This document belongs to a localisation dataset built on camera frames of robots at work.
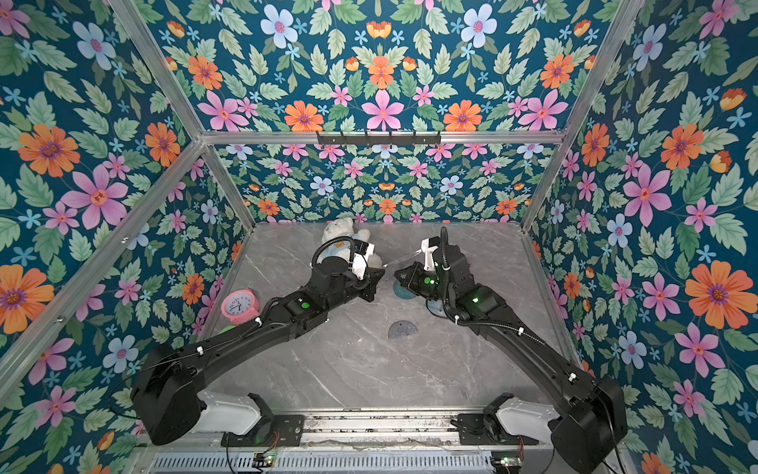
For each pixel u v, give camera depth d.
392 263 0.76
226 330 0.87
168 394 0.40
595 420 0.38
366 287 0.62
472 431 0.73
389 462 0.77
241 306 0.94
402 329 0.92
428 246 0.69
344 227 1.07
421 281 0.64
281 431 0.73
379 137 0.92
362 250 0.66
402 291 1.01
